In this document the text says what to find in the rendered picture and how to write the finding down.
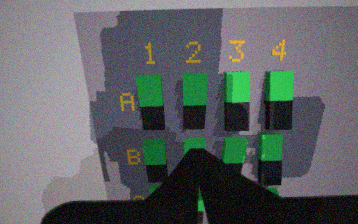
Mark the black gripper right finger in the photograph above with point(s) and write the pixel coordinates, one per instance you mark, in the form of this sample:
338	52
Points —
231	198

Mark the grey switch panel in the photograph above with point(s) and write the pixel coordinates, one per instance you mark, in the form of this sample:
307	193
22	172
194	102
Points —
270	91

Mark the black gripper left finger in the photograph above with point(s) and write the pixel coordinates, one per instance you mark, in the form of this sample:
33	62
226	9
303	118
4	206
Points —
175	201

